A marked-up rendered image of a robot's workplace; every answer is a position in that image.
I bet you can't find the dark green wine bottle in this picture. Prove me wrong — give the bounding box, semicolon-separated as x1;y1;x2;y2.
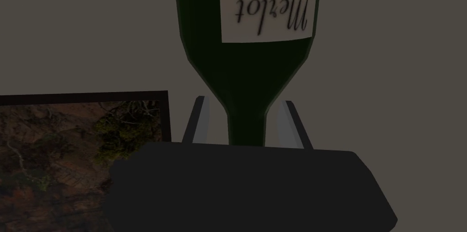
172;0;323;148

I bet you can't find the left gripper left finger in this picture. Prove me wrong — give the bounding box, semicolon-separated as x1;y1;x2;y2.
181;95;211;144

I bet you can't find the framed landscape picture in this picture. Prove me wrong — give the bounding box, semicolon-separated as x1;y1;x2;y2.
0;91;172;232

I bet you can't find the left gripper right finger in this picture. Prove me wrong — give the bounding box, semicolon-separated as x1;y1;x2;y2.
276;100;314;150

